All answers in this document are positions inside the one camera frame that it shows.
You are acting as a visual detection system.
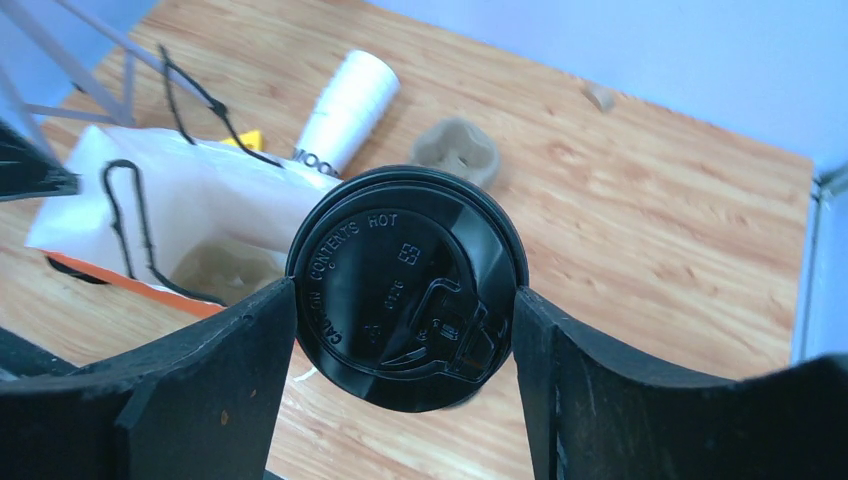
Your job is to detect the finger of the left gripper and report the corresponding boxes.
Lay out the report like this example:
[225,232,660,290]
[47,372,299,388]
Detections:
[0,121,79,202]

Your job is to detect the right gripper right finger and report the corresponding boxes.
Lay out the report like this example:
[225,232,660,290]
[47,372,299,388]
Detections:
[513,288,847,479]

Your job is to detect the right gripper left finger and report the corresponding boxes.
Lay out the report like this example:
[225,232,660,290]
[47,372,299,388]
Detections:
[1,278,297,479]

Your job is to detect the single pulp cup carrier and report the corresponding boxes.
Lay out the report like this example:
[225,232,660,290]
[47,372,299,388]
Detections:
[169,239,287,305]

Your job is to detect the orange paper bag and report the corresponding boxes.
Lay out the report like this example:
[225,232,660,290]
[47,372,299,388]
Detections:
[26,125,337,315]

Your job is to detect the white tripod stand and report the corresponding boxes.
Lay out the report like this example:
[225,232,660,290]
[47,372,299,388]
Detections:
[1,1,213,157]

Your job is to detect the yellow plastic triangle holder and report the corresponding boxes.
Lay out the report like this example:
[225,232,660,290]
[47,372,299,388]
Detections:
[221,129,264,151]

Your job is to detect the stacked pulp cup carriers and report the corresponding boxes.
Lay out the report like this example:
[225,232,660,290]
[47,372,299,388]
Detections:
[408,117,501,189]

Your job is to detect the stack of white paper cups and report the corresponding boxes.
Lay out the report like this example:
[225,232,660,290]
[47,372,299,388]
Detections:
[292,50,400,177]

